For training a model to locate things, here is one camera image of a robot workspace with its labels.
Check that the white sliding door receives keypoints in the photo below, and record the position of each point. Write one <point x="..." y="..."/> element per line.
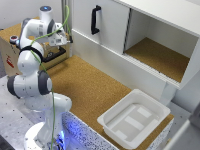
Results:
<point x="111" y="26"/>

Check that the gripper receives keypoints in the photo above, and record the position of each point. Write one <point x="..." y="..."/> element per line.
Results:
<point x="60" y="38"/>

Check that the white plastic box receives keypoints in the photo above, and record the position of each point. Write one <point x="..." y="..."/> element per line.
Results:
<point x="133" y="121"/>

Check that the white cabinet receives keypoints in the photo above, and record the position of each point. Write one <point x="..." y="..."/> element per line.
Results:
<point x="160" y="20"/>

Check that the wooden drawer box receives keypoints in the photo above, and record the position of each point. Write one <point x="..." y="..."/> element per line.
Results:
<point x="8" y="50"/>

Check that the red button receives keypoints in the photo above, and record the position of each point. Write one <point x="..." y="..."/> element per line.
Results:
<point x="13" y="39"/>

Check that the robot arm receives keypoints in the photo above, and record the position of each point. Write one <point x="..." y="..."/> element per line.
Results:
<point x="30" y="85"/>

